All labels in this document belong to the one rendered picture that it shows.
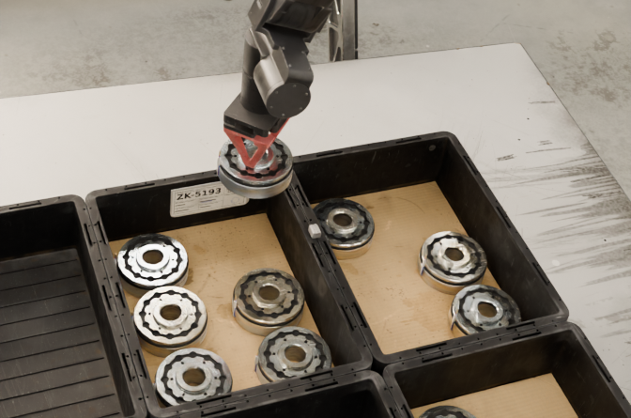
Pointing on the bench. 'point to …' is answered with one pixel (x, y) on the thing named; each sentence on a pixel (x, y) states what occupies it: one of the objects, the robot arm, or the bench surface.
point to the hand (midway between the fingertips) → (257, 151)
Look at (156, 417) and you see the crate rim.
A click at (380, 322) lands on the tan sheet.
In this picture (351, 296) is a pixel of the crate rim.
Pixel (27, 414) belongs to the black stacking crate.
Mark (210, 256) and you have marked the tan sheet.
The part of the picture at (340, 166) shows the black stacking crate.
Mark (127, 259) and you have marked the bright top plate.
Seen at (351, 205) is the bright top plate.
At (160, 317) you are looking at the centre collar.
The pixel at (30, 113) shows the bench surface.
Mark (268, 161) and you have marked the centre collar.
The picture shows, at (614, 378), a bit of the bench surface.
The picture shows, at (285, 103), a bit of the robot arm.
